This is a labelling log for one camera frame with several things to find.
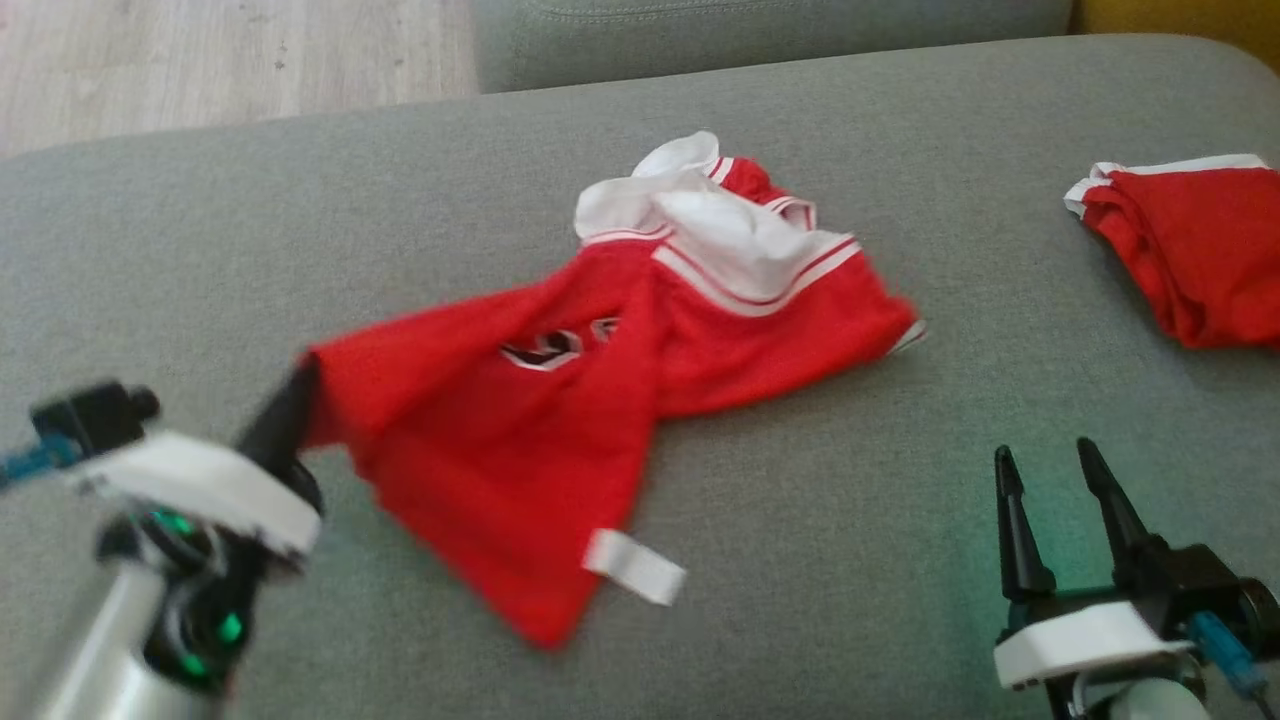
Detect left arm blue-plug cable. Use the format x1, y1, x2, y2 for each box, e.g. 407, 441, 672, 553
0, 438, 82, 494

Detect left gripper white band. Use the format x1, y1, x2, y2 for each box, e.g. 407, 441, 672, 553
75, 362, 324, 557

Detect red shorts white trim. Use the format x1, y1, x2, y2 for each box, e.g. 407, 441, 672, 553
1063, 153, 1280, 352

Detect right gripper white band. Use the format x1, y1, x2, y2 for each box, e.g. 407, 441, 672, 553
993, 437, 1197, 692

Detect large grey sofa chaise cushion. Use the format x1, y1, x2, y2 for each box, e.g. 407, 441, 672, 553
0, 35, 1280, 720

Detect wide yellow sofa backrest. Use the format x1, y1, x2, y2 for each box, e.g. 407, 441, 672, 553
1070, 0, 1280, 47

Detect grey sofa backrest cushion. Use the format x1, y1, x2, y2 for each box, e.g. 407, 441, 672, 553
470, 0, 1077, 97

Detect red jersey white sleeves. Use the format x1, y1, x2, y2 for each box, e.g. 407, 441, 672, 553
300, 130, 927, 650

